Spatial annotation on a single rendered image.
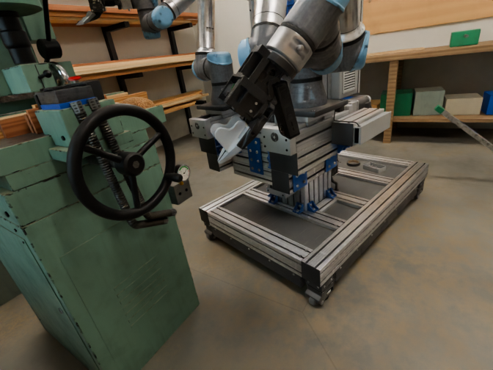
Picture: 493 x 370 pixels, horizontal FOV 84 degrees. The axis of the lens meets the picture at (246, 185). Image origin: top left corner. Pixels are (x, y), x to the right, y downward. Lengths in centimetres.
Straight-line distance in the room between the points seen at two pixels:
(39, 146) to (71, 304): 45
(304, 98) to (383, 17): 276
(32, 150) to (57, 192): 12
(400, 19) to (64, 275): 359
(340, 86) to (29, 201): 129
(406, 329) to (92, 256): 114
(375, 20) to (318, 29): 323
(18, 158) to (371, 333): 126
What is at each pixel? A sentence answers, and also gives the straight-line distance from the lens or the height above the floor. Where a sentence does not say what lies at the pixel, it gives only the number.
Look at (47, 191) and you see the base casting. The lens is 86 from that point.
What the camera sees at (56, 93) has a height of 99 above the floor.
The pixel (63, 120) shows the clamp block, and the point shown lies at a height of 94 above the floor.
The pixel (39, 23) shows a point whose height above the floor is 120.
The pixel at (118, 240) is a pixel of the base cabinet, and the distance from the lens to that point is 99.
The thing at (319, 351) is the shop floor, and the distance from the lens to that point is 122.
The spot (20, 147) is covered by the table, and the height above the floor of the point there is 89.
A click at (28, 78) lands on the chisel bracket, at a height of 103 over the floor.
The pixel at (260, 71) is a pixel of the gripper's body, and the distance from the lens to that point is 51.
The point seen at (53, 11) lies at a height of 155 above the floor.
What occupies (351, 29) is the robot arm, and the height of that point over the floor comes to 105.
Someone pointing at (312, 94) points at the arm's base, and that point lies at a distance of 106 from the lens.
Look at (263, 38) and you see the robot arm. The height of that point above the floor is 104.
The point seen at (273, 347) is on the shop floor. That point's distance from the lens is 123.
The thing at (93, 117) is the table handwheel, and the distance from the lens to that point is 69.
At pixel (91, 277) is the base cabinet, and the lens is 99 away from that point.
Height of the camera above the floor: 102
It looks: 25 degrees down
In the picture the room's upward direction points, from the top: 8 degrees counter-clockwise
